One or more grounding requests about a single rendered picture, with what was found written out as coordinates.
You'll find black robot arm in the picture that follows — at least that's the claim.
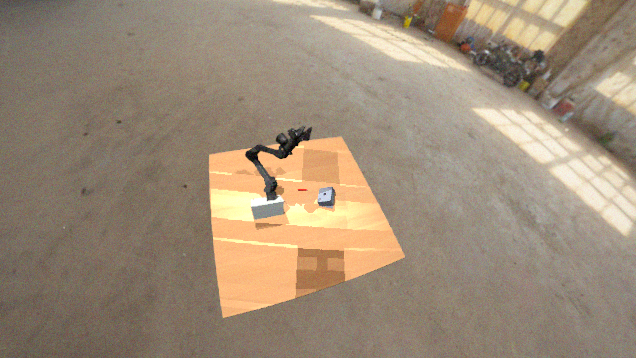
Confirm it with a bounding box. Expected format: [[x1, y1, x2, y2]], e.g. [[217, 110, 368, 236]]
[[245, 133, 295, 202]]

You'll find grey sloped panel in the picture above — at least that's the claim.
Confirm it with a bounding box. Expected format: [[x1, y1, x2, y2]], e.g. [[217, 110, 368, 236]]
[[317, 187, 335, 209]]

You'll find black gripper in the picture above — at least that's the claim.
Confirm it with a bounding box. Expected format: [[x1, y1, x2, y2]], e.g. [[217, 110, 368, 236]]
[[288, 125, 312, 147]]

